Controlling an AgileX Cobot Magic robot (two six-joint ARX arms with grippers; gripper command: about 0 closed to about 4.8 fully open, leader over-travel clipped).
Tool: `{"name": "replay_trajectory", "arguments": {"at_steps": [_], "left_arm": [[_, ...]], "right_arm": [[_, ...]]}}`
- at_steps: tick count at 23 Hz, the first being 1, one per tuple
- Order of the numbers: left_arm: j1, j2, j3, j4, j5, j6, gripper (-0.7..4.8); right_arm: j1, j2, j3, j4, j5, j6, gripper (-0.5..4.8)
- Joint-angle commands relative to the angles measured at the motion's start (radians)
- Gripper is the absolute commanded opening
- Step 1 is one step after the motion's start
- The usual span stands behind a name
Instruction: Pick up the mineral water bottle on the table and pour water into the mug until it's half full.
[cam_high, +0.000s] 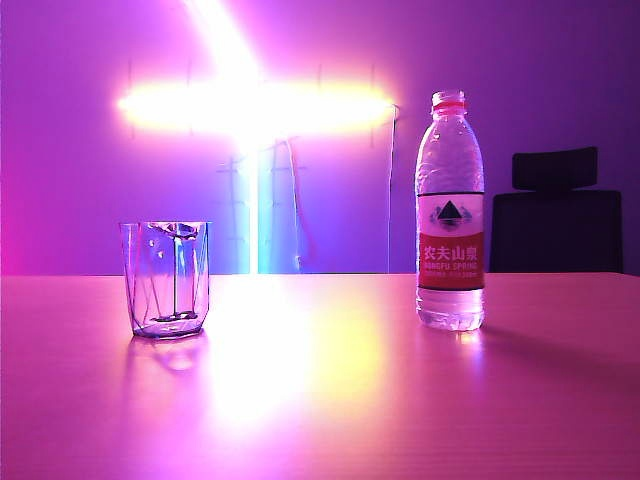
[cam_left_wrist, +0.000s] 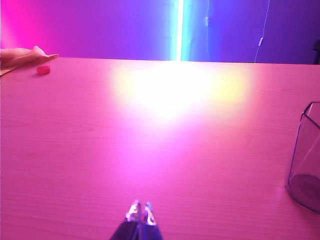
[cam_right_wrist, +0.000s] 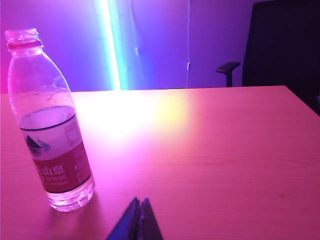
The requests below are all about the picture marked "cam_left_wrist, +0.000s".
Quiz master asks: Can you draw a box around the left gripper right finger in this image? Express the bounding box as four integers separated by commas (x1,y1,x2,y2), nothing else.
136,201,164,240

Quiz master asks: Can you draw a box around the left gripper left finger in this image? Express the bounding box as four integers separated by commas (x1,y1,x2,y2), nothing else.
109,199,142,240

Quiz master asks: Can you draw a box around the clear faceted glass cup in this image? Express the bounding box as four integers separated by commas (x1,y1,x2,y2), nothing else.
284,101,320,214

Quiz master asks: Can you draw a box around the vertical glowing light tube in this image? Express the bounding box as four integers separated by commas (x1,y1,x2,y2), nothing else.
170,0,191,62

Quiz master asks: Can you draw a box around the hanging cable with inline switch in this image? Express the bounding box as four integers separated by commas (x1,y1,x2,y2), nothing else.
253,0,270,63

